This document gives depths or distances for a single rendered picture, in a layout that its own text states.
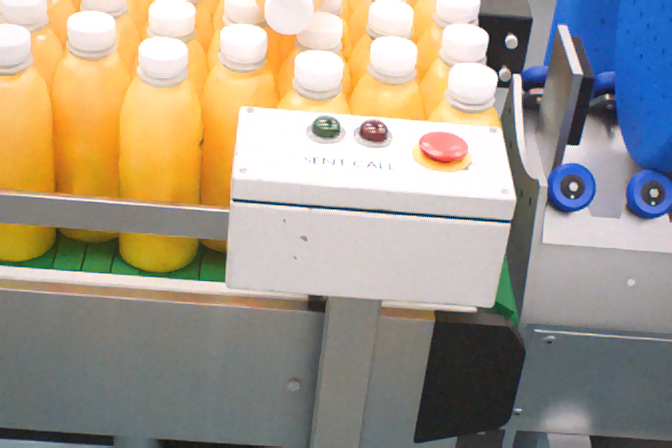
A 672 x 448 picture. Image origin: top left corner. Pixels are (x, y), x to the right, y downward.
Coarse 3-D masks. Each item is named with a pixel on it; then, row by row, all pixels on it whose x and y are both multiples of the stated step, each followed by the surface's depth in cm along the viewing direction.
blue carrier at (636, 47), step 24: (624, 0) 131; (648, 0) 123; (624, 24) 131; (648, 24) 122; (624, 48) 130; (648, 48) 122; (624, 72) 129; (648, 72) 121; (624, 96) 129; (648, 96) 120; (624, 120) 128; (648, 120) 120; (648, 144) 119; (648, 168) 120
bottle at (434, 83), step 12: (444, 60) 111; (480, 60) 111; (432, 72) 112; (444, 72) 111; (420, 84) 114; (432, 84) 112; (444, 84) 111; (432, 96) 112; (444, 96) 111; (432, 108) 112
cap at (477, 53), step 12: (456, 24) 112; (444, 36) 111; (456, 36) 110; (468, 36) 110; (480, 36) 111; (444, 48) 111; (456, 48) 110; (468, 48) 110; (480, 48) 110; (456, 60) 110; (468, 60) 110
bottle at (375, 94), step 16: (368, 64) 109; (368, 80) 109; (384, 80) 107; (400, 80) 107; (416, 80) 110; (352, 96) 110; (368, 96) 108; (384, 96) 107; (400, 96) 108; (416, 96) 109; (352, 112) 109; (368, 112) 108; (384, 112) 108; (400, 112) 108; (416, 112) 109
